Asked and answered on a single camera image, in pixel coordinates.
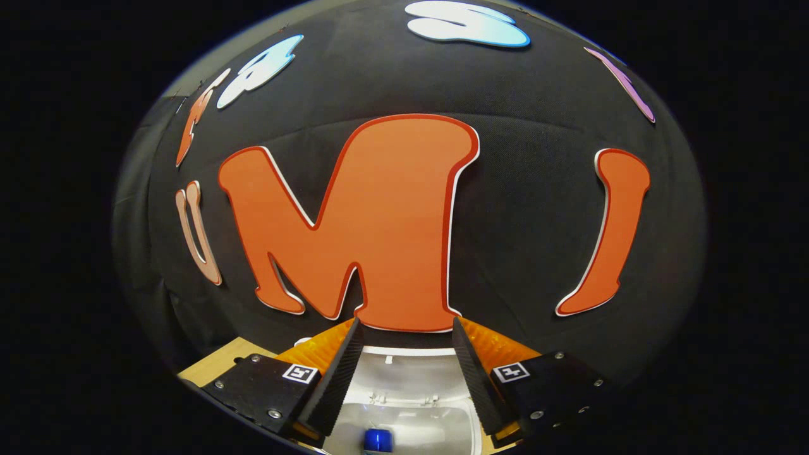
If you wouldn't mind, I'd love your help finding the wooden desktop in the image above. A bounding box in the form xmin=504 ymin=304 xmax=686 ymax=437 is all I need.
xmin=178 ymin=337 xmax=279 ymax=387

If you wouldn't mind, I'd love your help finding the white desktop garbage bin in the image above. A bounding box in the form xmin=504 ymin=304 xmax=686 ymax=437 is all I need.
xmin=294 ymin=337 xmax=487 ymax=455

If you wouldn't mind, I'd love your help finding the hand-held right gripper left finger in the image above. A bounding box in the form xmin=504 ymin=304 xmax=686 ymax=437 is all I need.
xmin=201 ymin=317 xmax=366 ymax=440

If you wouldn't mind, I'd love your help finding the blue pop can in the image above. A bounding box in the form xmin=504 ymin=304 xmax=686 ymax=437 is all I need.
xmin=363 ymin=428 xmax=394 ymax=453

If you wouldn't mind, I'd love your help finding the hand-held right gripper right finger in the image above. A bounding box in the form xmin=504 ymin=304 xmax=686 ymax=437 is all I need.
xmin=451 ymin=317 xmax=612 ymax=449

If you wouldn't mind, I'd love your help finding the black backdrop cloth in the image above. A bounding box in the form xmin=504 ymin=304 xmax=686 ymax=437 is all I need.
xmin=113 ymin=0 xmax=707 ymax=386

